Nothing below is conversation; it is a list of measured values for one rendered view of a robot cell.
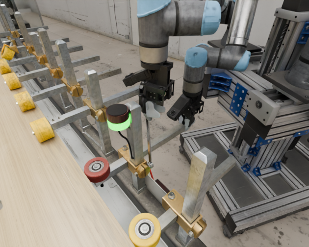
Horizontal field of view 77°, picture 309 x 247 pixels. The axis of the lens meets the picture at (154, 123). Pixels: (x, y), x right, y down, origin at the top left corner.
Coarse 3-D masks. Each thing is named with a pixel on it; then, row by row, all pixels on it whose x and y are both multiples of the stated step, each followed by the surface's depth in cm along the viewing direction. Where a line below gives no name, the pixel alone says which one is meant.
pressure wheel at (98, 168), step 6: (90, 162) 64; (96, 162) 64; (102, 162) 64; (84, 168) 62; (90, 168) 62; (96, 168) 62; (102, 168) 62; (108, 168) 62; (90, 174) 60; (96, 174) 60; (102, 174) 60; (108, 174) 63; (90, 180) 61; (96, 180) 61; (102, 180) 62; (102, 186) 69
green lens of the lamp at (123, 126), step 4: (128, 120) 52; (108, 124) 52; (112, 124) 51; (116, 124) 51; (120, 124) 51; (124, 124) 52; (128, 124) 53; (112, 128) 52; (116, 128) 52; (120, 128) 52; (124, 128) 52
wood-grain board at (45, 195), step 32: (0, 96) 97; (0, 128) 78; (0, 160) 65; (32, 160) 65; (64, 160) 65; (0, 192) 56; (32, 192) 56; (64, 192) 56; (96, 192) 56; (0, 224) 49; (32, 224) 49; (64, 224) 49; (96, 224) 49
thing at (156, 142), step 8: (176, 128) 84; (184, 128) 86; (160, 136) 80; (168, 136) 80; (144, 144) 77; (152, 144) 77; (160, 144) 79; (144, 152) 74; (120, 160) 70; (112, 168) 68; (120, 168) 69; (96, 184) 64
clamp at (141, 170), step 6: (120, 150) 73; (126, 150) 73; (120, 156) 74; (126, 156) 70; (144, 162) 68; (132, 168) 68; (138, 168) 67; (144, 168) 67; (138, 174) 67; (144, 174) 68
